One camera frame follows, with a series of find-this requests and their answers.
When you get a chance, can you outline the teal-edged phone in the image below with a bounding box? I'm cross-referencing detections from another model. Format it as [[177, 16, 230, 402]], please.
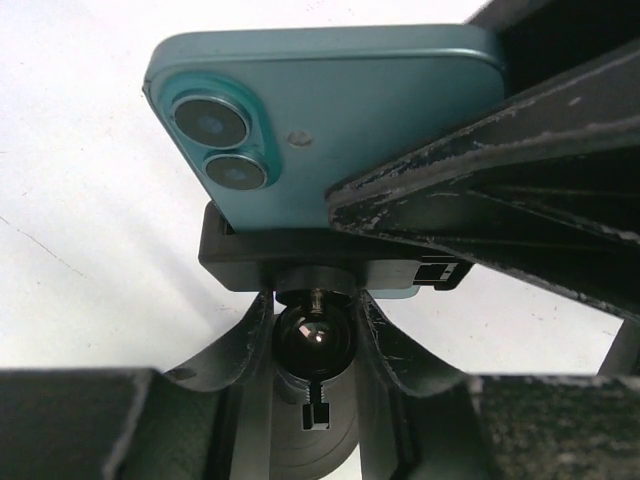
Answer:
[[142, 23, 506, 301]]

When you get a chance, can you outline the black pole phone stand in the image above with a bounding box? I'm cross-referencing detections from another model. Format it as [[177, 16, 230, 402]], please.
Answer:
[[197, 199, 474, 480]]

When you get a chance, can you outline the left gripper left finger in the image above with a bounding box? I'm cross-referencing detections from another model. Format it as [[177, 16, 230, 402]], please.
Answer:
[[1, 292, 274, 479]]

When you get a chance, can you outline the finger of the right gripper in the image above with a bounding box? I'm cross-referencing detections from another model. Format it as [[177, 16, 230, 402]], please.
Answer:
[[467, 0, 639, 95], [327, 42, 639, 320]]

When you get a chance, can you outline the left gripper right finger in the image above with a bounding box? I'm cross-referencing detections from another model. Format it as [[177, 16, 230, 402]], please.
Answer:
[[354, 292, 639, 479]]

